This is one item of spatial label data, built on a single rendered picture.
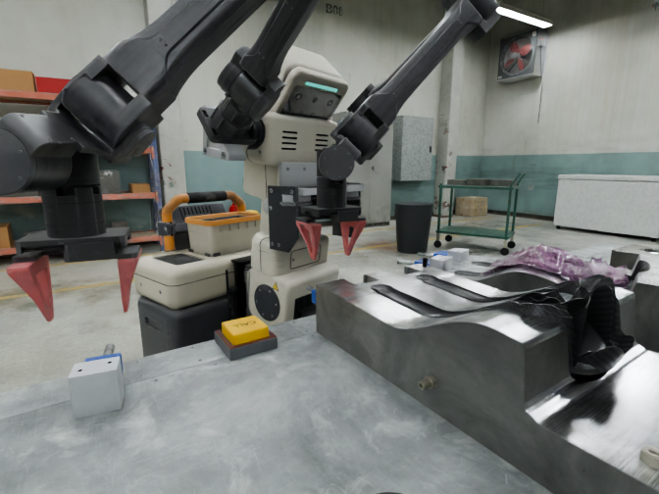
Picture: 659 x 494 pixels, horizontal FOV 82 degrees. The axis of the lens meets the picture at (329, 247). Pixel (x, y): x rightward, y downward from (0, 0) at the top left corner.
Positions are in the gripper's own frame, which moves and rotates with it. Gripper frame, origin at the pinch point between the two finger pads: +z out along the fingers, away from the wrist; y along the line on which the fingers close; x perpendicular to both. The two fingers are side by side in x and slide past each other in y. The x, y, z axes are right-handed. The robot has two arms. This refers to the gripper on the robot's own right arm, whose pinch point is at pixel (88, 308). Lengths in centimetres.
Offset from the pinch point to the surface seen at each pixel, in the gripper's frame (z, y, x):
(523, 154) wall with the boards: -37, 690, 552
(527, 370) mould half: 1.8, 40.2, -27.5
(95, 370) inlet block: 7.1, 0.3, -2.2
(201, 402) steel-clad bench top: 12.5, 11.7, -4.9
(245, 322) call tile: 8.9, 19.9, 9.3
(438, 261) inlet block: 5, 65, 18
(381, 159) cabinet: -25, 352, 548
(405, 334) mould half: 4.3, 36.7, -12.4
